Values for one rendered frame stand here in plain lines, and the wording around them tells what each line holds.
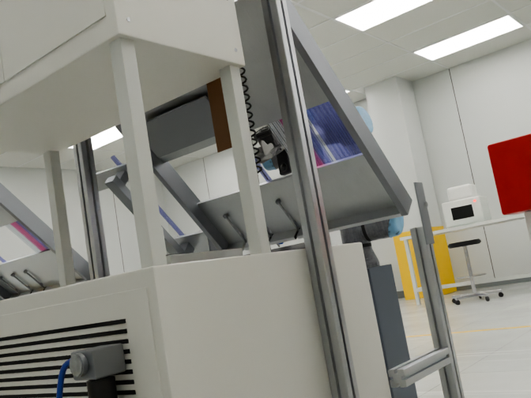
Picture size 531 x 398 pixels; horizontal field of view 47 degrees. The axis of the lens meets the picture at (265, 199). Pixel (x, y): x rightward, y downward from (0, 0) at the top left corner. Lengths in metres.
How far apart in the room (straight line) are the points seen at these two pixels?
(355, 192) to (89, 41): 0.93
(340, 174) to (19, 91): 0.88
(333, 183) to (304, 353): 0.67
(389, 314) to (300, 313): 1.31
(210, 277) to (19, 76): 0.55
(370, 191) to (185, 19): 0.80
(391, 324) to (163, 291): 1.65
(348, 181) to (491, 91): 7.05
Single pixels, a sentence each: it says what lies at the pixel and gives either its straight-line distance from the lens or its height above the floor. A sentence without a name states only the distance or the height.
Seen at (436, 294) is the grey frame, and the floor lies 0.46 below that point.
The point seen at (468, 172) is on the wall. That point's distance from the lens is 8.72.
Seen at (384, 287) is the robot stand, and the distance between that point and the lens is 2.52.
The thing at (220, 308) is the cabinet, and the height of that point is 0.54.
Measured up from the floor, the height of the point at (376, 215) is 0.70.
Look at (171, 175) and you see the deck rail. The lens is 1.99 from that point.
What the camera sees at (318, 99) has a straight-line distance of 1.60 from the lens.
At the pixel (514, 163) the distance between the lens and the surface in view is 1.43.
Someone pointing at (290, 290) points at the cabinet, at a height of 0.54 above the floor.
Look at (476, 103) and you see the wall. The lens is 8.77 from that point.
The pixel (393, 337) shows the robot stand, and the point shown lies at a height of 0.27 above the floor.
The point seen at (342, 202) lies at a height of 0.75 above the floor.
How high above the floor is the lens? 0.57
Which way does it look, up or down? 8 degrees up
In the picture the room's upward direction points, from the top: 10 degrees counter-clockwise
